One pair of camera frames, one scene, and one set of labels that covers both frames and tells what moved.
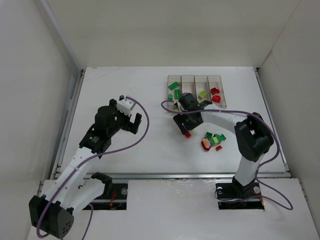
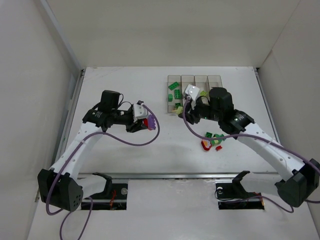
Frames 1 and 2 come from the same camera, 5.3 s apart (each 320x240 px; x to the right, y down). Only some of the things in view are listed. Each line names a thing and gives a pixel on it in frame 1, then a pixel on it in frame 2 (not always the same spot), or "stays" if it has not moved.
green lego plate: [177, 94] stays
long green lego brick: [173, 85] stays
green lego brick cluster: [215, 138] stays
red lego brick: [188, 134] to [146, 122]
